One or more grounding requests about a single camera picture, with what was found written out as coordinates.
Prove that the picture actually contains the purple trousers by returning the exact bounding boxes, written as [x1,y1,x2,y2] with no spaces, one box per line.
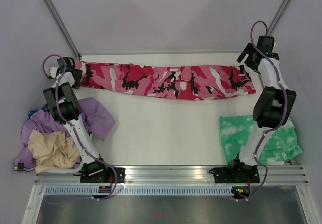
[14,97,115,172]

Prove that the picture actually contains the aluminium frame rear rail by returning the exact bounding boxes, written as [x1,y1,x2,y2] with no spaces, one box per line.
[81,50,241,57]

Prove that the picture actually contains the white slotted cable duct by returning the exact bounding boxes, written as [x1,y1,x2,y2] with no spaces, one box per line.
[45,185,235,196]

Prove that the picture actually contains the blue white patterned garment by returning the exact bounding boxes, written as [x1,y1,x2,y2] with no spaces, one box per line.
[27,104,48,120]

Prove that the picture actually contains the green white folded trousers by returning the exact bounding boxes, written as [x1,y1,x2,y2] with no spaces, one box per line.
[219,115,303,165]

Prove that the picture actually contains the aluminium front rail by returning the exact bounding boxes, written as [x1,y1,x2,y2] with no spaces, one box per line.
[34,165,308,186]

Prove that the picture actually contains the beige garment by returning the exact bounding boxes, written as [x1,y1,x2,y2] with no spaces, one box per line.
[28,130,80,173]

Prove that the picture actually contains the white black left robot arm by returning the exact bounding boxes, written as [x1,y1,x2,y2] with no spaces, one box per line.
[43,56,115,183]

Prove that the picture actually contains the aluminium frame rear left post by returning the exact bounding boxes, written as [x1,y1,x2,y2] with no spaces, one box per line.
[43,0,82,59]

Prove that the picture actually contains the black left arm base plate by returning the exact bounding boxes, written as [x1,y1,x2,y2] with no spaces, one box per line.
[80,167,125,184]

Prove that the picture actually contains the aluminium frame post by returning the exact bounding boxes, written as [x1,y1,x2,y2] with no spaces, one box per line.
[43,0,82,59]
[268,0,292,35]

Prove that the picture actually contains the aluminium frame rear right post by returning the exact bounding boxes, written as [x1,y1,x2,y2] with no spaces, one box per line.
[268,0,292,35]

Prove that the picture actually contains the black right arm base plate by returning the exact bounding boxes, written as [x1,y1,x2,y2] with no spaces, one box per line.
[209,166,260,184]

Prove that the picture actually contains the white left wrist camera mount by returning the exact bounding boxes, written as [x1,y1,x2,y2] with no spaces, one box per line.
[49,67,59,79]

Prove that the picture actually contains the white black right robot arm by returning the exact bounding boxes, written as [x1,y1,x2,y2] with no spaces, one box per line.
[229,36,297,182]

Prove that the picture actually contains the pink camouflage trousers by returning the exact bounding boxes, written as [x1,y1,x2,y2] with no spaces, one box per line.
[75,61,256,101]

